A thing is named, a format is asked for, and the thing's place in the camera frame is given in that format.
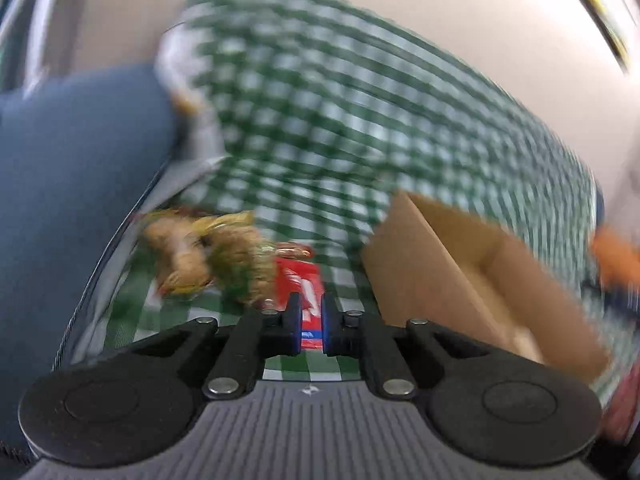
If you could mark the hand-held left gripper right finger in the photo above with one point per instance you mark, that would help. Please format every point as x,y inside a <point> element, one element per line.
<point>328,324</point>

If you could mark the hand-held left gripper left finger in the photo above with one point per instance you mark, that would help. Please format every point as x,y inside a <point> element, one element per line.
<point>294,324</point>

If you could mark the red snack packet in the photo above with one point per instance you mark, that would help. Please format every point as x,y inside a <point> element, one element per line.
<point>305,285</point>

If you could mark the clear red-ended snack packet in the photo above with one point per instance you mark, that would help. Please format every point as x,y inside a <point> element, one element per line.
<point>295,251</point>

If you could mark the brown cardboard box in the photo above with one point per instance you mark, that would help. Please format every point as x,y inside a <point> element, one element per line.
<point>450,280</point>

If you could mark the clear cookie packet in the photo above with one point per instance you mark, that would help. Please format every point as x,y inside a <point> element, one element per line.
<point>176,255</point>

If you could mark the brown and yellow plush toy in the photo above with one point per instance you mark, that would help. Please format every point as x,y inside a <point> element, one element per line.
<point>240,260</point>

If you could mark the green checked tablecloth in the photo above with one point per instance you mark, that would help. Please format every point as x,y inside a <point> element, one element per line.
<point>325,110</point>

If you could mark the white paper bag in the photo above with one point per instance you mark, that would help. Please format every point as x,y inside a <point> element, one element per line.
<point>192,85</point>

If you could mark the orange blurred object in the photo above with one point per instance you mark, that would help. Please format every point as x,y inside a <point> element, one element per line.
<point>617,255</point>

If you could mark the grey curtain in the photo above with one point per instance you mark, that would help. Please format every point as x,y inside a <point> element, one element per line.
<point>30,20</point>

